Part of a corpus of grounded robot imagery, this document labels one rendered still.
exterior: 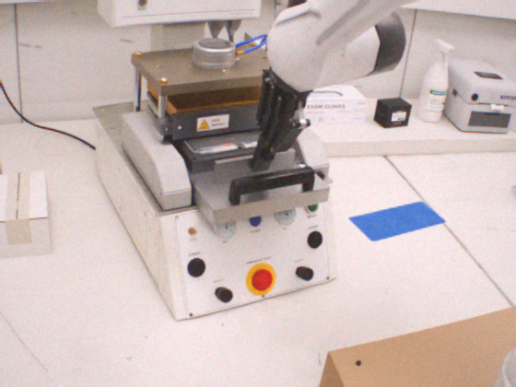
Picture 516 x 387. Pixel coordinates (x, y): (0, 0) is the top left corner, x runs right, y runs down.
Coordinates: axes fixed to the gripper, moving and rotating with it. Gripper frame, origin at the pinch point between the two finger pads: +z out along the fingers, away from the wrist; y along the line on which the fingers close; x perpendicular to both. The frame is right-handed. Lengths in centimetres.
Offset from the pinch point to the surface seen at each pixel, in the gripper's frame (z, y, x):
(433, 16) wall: 16, -61, 92
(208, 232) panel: 13.2, 4.6, -8.9
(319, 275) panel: 22.2, 13.1, 12.6
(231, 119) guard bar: 3.0, -11.5, -0.7
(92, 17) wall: 26, -78, -11
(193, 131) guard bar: 4.3, -10.8, -7.9
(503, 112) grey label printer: 25, -24, 101
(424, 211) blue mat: 29, 1, 51
